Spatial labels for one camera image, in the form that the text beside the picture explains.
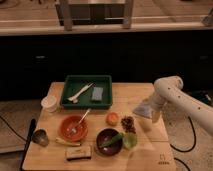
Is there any grey towel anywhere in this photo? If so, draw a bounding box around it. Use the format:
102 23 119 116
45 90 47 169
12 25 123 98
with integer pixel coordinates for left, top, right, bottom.
133 100 151 119

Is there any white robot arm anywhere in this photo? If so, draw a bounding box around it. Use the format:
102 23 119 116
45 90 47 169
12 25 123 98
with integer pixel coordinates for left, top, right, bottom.
148 76 213 136

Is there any dark red dried fruit pile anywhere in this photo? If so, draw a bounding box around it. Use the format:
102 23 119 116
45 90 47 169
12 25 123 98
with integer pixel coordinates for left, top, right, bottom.
121 116 136 133

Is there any green leaf vegetable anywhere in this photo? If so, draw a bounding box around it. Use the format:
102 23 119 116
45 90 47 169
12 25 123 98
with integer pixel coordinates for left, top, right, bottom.
99 133 123 148

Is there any small orange cup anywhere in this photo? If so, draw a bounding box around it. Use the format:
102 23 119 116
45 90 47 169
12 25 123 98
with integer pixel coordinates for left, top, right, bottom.
106 112 119 126

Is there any dark brown bowl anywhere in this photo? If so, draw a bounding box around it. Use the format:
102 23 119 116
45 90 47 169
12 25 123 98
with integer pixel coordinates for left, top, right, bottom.
96 128 123 156

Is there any grey sponge block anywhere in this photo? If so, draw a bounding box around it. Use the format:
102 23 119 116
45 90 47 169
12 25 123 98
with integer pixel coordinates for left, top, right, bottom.
92 87 103 101

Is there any silver spoon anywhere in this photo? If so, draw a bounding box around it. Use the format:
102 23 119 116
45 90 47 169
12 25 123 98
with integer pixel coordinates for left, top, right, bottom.
69 108 91 133

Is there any orange bowl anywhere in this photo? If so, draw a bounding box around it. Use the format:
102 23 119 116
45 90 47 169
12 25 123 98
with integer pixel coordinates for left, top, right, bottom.
58 115 88 142

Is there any green plastic tray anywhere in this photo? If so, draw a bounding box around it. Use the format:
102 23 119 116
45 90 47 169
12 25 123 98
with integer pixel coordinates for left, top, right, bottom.
60 75 113 109

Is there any beige rectangular block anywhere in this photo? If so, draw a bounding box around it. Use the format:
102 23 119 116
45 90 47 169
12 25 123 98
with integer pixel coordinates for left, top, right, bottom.
65 146 92 161

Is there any yellow banana piece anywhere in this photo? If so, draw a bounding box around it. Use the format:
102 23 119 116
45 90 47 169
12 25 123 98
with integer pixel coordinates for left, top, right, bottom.
55 137 81 147

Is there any white cup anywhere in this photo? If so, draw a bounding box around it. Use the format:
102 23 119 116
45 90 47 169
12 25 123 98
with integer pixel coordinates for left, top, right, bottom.
41 95 57 112

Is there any dark metal cup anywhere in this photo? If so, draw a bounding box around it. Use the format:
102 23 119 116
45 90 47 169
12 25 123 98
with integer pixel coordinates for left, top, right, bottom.
32 129 49 147

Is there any black cable right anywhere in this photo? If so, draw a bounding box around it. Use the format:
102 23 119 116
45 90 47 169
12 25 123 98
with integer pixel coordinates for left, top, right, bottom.
170 116 197 171

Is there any white chair frame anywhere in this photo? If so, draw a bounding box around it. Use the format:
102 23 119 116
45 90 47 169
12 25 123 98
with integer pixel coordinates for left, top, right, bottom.
55 0 134 31

